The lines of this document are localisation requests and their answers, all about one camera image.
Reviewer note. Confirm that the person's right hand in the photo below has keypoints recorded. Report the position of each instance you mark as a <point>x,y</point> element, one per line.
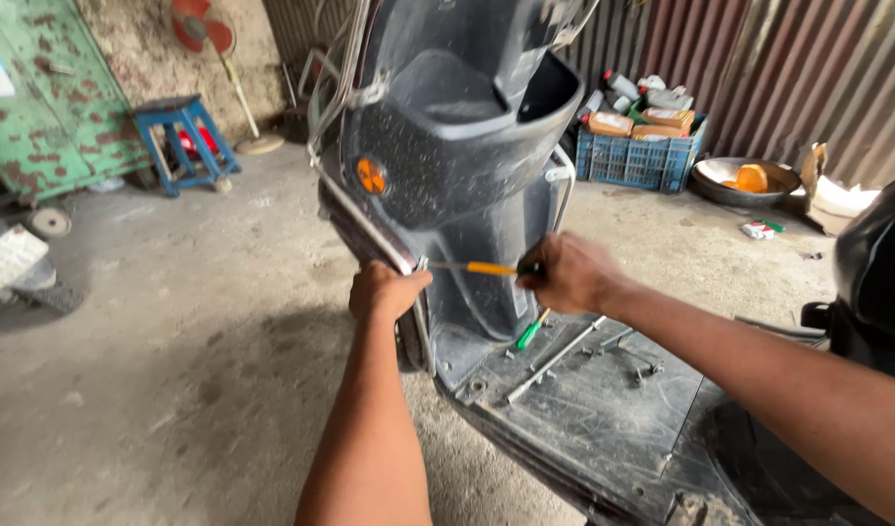
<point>572,274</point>

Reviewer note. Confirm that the person's left hand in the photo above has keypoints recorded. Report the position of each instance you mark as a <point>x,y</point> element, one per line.
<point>382,291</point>

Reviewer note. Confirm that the person's left fingers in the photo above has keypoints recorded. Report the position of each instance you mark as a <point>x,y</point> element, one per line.
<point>418,281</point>

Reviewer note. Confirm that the person's right fingers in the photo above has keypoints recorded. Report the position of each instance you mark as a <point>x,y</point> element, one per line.
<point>539,274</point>

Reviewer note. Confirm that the dark grey scooter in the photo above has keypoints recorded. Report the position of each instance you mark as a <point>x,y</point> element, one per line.
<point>491,219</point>

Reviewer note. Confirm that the long metal socket wrench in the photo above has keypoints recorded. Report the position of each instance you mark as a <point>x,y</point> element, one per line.
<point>553,360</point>

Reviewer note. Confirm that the blue plastic crate with bottles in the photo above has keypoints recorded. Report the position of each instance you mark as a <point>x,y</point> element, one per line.
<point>641,146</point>

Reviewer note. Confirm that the metal basin with orange bowl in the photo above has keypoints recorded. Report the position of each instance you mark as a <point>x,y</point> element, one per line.
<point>743,181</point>

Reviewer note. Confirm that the blue wooden stool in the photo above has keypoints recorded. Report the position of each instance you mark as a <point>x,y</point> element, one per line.
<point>184,142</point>

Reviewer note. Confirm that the torn cardboard box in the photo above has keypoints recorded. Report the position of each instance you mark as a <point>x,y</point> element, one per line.
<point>831,193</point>

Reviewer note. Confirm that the round grinding disc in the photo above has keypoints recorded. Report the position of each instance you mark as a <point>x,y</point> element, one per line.
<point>49,221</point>

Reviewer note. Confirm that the parked vehicle with white plate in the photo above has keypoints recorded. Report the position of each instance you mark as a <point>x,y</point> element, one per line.
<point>16,270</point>

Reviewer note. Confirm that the green rusty metal cabinet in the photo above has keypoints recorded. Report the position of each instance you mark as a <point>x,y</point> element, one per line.
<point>53,102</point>

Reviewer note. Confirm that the red pedestal fan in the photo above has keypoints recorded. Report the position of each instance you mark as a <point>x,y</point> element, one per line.
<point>221,66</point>

